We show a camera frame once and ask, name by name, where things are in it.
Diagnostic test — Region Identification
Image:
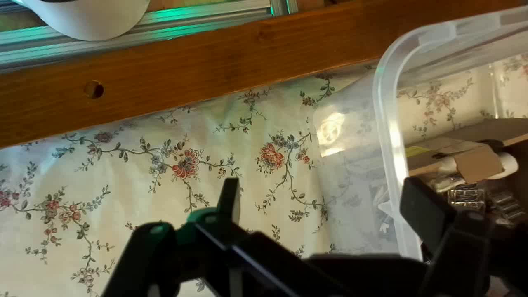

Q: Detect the wooden bed frame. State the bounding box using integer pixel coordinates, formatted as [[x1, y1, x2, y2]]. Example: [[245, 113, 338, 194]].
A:
[[0, 0, 526, 148]]

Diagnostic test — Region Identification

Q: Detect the clear plastic bin left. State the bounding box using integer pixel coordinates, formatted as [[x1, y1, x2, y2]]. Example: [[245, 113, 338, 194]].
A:
[[313, 7, 528, 260]]

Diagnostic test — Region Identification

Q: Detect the floral bed sheet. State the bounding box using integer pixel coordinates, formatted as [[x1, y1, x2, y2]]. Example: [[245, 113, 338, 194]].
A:
[[0, 72, 397, 297]]

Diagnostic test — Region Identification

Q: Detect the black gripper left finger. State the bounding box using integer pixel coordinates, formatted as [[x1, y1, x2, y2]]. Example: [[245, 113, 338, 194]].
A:
[[99, 177, 310, 297]]

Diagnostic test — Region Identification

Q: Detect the brown cardboard box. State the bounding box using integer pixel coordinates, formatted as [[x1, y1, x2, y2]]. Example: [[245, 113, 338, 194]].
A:
[[405, 120, 528, 184]]

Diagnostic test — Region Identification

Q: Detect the aluminium rail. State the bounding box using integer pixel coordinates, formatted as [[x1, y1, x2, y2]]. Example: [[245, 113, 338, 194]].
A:
[[0, 0, 298, 73]]

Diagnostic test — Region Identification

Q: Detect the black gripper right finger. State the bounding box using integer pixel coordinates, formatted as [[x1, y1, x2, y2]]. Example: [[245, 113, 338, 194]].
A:
[[399, 179, 493, 297]]

